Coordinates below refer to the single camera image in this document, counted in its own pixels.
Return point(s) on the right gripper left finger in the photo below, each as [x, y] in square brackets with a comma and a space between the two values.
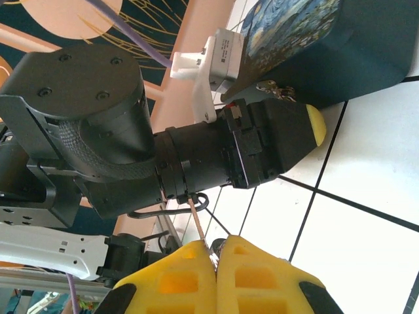
[167, 281]

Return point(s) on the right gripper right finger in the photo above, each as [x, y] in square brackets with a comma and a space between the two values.
[271, 281]

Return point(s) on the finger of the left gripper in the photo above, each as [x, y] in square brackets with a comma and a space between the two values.
[291, 134]

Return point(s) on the small metal key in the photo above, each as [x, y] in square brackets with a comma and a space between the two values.
[216, 248]

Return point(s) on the starry night print box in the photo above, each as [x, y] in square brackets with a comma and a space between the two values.
[360, 49]

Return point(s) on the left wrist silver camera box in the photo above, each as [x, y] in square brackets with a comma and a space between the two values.
[226, 52]

